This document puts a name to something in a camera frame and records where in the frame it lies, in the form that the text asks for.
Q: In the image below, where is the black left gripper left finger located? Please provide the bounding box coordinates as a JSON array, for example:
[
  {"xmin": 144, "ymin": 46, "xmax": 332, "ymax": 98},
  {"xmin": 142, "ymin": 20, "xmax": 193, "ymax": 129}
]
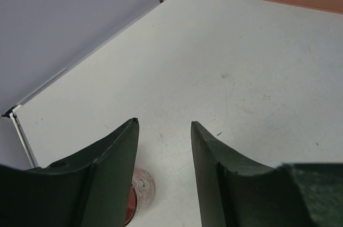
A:
[{"xmin": 1, "ymin": 118, "xmax": 139, "ymax": 226}]

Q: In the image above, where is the pink floral mug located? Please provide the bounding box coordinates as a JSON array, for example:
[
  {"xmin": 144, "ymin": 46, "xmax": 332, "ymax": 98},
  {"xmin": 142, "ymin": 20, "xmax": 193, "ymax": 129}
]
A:
[{"xmin": 125, "ymin": 168, "xmax": 156, "ymax": 226}]

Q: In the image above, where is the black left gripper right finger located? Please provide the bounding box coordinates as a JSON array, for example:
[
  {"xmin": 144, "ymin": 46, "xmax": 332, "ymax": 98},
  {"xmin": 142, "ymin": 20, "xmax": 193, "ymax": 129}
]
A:
[{"xmin": 191, "ymin": 122, "xmax": 342, "ymax": 226}]

